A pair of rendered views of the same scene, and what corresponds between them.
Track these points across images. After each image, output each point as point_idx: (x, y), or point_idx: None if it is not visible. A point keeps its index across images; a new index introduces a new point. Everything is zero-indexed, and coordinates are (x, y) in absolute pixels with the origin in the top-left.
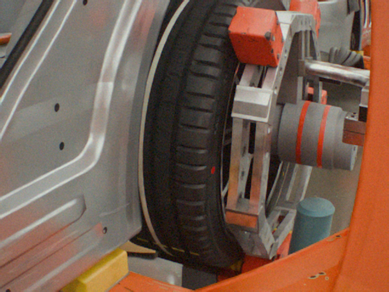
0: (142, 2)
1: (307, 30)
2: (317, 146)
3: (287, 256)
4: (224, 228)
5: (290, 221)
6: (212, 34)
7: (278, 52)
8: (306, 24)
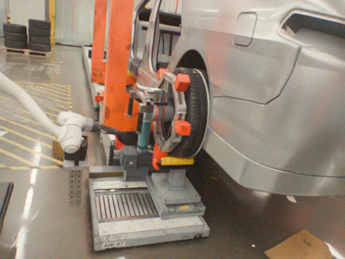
0: (171, 66)
1: (167, 80)
2: None
3: (135, 100)
4: (162, 123)
5: (159, 143)
6: None
7: (158, 78)
8: (169, 79)
